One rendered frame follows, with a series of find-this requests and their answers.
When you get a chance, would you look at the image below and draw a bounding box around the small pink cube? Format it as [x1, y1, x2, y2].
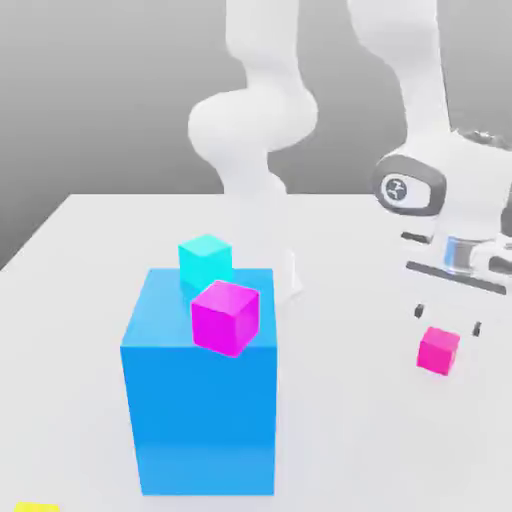
[415, 325, 462, 378]

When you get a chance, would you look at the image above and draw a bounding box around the small yellow cube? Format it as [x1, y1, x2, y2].
[13, 501, 62, 512]

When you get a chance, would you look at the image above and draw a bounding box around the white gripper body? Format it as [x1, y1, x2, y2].
[402, 258, 512, 321]

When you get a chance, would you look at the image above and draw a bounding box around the small magenta cube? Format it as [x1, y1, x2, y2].
[190, 279, 261, 359]

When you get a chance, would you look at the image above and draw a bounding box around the large blue box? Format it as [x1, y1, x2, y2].
[119, 267, 278, 498]

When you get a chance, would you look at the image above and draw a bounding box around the small cyan cube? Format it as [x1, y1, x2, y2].
[177, 233, 234, 296]

